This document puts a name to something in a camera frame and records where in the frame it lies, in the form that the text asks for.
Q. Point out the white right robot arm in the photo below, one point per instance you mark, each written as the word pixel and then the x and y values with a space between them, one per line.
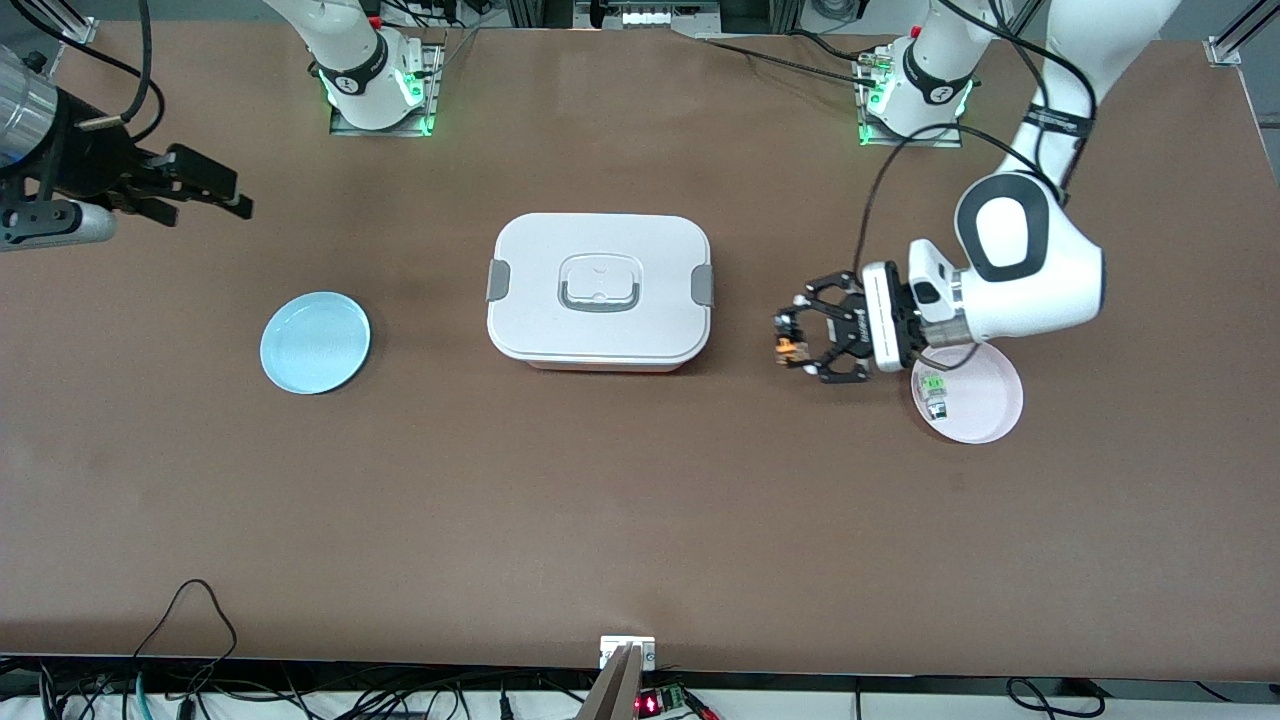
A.
pixel 360 70

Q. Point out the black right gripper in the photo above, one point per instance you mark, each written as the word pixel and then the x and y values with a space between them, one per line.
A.
pixel 88 160

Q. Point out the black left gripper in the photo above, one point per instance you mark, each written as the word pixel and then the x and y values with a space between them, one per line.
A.
pixel 850 333

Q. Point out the white power strip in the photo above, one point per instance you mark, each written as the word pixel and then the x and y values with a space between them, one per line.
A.
pixel 665 16

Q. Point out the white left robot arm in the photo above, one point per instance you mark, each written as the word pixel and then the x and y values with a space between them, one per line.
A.
pixel 1040 290

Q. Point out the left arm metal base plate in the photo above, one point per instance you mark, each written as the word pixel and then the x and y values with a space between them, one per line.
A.
pixel 950 140

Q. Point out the white lidded container box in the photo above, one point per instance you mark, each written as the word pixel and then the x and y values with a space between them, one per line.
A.
pixel 600 335

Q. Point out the white box base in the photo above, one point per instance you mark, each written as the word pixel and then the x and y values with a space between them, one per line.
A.
pixel 605 367

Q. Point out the circuit board with red light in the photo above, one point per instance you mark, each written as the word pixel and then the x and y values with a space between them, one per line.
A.
pixel 655 702

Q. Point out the pale pink plate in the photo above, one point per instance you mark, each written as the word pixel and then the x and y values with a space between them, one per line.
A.
pixel 985 405

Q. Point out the aluminium frame post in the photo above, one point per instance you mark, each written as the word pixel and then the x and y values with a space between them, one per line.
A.
pixel 82 30
pixel 1228 48

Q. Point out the light blue plate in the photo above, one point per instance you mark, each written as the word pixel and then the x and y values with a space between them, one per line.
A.
pixel 315 343

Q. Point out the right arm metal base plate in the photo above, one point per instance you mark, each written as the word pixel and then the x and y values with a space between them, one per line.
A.
pixel 437 75

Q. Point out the grey box latch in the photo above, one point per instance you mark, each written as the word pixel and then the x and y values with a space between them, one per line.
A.
pixel 703 286
pixel 498 281

